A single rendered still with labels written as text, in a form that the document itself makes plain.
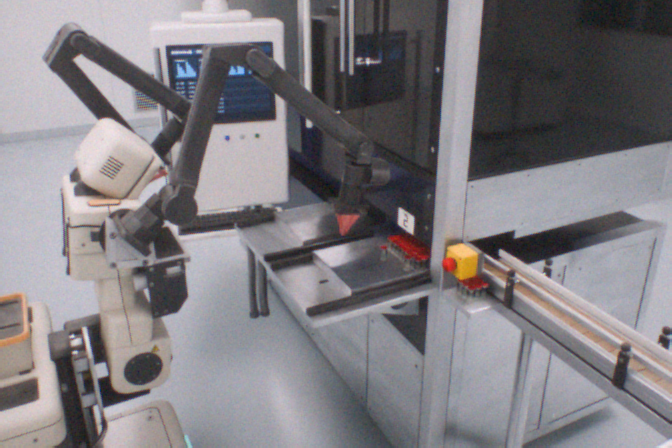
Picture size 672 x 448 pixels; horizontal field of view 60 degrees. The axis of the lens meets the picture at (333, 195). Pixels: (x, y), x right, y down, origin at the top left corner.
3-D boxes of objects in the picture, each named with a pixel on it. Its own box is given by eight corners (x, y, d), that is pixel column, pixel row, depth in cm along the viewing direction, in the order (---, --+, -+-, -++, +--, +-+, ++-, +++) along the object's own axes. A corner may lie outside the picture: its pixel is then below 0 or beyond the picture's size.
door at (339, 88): (308, 107, 237) (305, -50, 214) (364, 135, 198) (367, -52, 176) (307, 107, 236) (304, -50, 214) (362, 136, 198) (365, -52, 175)
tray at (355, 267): (403, 239, 199) (403, 230, 198) (449, 273, 177) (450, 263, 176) (312, 260, 185) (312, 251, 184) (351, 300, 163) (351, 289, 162)
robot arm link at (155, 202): (140, 205, 137) (144, 213, 133) (172, 175, 138) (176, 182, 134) (168, 229, 142) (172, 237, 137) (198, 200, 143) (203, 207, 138)
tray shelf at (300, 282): (350, 204, 232) (350, 200, 231) (458, 286, 174) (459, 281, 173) (234, 227, 212) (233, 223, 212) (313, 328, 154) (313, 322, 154)
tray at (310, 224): (356, 204, 227) (356, 196, 226) (391, 230, 206) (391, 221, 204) (274, 220, 213) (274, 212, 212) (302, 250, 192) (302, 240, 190)
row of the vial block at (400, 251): (391, 248, 193) (392, 235, 191) (422, 272, 178) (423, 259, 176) (386, 249, 192) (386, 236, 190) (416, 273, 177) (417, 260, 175)
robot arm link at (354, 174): (342, 157, 157) (351, 164, 152) (364, 159, 160) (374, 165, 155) (337, 182, 159) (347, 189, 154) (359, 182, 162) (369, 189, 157)
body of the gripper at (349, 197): (369, 211, 159) (374, 186, 157) (336, 212, 154) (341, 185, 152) (357, 203, 164) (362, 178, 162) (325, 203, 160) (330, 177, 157)
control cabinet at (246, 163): (283, 187, 266) (276, 8, 236) (291, 203, 249) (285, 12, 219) (169, 199, 254) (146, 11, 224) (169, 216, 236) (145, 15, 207)
